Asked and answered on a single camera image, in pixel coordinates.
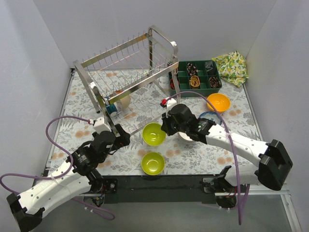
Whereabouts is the lime green bowl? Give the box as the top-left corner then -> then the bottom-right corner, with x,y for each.
141,152 -> 165,175
142,122 -> 166,146

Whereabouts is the teal blue bowl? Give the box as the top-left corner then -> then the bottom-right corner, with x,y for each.
105,103 -> 118,116

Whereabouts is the beige floral bowl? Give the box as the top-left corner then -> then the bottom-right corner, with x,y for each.
116,95 -> 131,110

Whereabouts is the blue floral white bowl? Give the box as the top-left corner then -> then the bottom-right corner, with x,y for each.
199,111 -> 222,125

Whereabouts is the yellow ribbed bowl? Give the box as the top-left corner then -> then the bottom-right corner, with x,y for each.
207,93 -> 231,113

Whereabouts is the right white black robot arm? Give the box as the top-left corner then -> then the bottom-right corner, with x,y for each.
161,99 -> 293,192

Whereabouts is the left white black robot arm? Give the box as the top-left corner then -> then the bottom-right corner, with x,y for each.
7,124 -> 130,232

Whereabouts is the steel two-tier dish rack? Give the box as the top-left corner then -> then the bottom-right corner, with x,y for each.
73,25 -> 179,136

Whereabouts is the orange navy rolled tie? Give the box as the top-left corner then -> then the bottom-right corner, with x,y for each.
169,78 -> 176,90

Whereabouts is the floral table mat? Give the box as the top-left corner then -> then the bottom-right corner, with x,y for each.
49,77 -> 267,181

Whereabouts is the yellow patterned rolled tie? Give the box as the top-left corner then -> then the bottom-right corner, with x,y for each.
189,75 -> 200,89

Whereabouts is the green divided organizer tray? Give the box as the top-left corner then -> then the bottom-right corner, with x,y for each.
177,60 -> 222,97

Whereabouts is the pink black rolled tie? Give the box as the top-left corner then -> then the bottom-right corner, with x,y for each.
186,63 -> 198,76

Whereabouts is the dark floral rolled tie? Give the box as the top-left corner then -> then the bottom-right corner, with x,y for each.
209,76 -> 221,88

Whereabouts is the grey rolled tie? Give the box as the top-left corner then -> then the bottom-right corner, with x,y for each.
205,60 -> 216,75

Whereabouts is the lemon print cloth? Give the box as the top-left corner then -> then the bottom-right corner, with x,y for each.
212,51 -> 249,87

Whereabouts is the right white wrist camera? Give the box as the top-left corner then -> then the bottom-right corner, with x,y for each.
160,98 -> 177,118

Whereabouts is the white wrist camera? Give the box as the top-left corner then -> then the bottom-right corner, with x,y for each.
160,98 -> 177,118
88,116 -> 111,134

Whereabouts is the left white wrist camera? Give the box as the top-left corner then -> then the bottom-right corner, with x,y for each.
88,116 -> 111,134

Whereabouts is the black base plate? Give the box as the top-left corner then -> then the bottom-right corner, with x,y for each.
104,174 -> 226,204

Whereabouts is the aluminium frame rail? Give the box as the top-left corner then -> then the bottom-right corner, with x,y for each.
33,175 -> 290,198

